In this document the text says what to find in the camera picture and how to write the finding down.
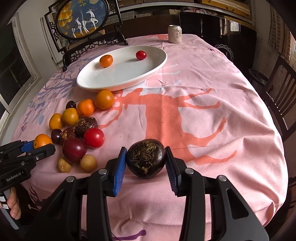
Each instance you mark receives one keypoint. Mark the orange kumquat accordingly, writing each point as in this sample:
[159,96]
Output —
[56,121]

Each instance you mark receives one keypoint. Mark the smooth orange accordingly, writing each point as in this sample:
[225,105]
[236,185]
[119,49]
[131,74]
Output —
[104,99]

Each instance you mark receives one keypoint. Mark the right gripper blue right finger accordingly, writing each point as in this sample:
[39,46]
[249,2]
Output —
[174,173]

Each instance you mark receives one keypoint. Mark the person's left hand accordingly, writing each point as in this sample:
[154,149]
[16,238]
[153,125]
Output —
[14,204]

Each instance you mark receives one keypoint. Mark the round black stool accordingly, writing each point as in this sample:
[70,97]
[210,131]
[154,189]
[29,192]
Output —
[258,77]

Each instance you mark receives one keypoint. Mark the red cherry tomato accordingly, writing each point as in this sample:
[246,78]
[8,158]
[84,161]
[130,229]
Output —
[94,138]
[141,55]

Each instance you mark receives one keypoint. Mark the wall shelf with boxes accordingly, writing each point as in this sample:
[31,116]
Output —
[236,9]

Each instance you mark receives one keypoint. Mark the dark cherry front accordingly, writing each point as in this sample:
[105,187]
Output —
[56,135]

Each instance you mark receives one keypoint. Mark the dark cherry with stem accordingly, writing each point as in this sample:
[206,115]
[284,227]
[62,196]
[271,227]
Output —
[72,104]

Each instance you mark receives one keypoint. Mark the water chestnut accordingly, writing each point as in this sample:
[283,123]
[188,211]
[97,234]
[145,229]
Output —
[146,158]
[66,134]
[84,124]

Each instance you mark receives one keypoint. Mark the water chestnut front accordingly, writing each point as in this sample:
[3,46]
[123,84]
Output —
[66,134]

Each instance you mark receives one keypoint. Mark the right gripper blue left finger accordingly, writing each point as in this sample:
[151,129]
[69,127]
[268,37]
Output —
[119,171]

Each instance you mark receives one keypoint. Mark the dark wooden chair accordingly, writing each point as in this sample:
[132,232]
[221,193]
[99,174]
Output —
[284,100]

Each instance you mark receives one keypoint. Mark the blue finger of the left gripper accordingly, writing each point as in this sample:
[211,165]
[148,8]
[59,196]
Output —
[39,153]
[27,146]

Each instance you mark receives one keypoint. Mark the yellow-orange kumquat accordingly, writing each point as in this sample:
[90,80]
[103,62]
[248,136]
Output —
[70,117]

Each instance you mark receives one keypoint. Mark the large mandarin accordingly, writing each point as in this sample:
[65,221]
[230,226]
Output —
[41,140]
[106,61]

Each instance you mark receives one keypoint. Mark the pink printed tablecloth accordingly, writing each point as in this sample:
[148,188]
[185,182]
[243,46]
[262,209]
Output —
[200,105]

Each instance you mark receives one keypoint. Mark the red plum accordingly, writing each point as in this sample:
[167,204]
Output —
[74,149]

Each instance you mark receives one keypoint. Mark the tan longan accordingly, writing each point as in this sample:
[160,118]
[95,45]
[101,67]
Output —
[64,166]
[88,163]

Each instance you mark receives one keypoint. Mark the white drink can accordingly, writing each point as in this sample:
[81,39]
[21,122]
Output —
[175,34]

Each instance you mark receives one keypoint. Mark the round deer art screen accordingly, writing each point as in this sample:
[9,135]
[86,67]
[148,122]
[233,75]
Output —
[78,26]

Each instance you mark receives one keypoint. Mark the white oval plate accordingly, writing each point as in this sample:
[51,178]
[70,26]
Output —
[126,70]

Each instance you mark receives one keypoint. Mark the small mandarin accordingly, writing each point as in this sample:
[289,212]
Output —
[86,107]

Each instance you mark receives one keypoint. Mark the tan longan front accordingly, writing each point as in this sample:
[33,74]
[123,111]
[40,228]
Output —
[64,166]

